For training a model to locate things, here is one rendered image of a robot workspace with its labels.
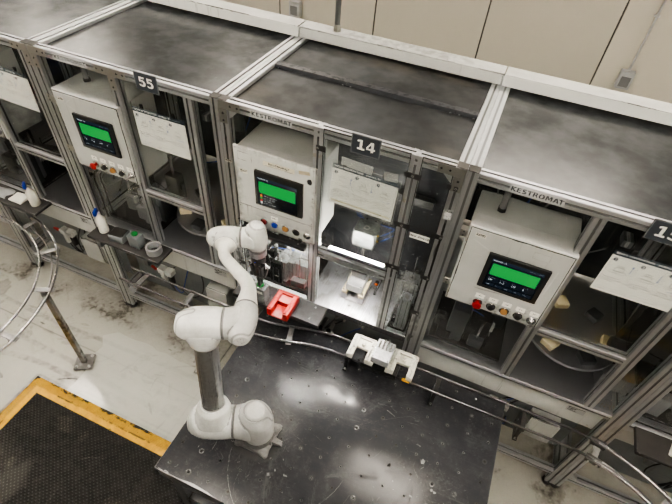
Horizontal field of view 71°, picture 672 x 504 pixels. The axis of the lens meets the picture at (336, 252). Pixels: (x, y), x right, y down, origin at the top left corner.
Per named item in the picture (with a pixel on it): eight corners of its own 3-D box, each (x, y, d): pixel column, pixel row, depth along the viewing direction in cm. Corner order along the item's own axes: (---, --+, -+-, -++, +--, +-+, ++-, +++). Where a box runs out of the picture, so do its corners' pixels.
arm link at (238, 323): (258, 297, 193) (225, 297, 193) (253, 331, 180) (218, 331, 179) (259, 319, 202) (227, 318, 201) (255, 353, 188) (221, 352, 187)
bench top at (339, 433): (155, 470, 224) (153, 467, 221) (264, 311, 295) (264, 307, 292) (462, 630, 189) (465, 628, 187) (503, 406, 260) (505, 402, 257)
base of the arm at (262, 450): (273, 463, 226) (272, 458, 222) (233, 444, 231) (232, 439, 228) (290, 429, 238) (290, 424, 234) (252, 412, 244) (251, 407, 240)
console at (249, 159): (237, 222, 243) (228, 146, 210) (264, 192, 262) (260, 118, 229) (310, 248, 233) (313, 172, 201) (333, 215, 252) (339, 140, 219)
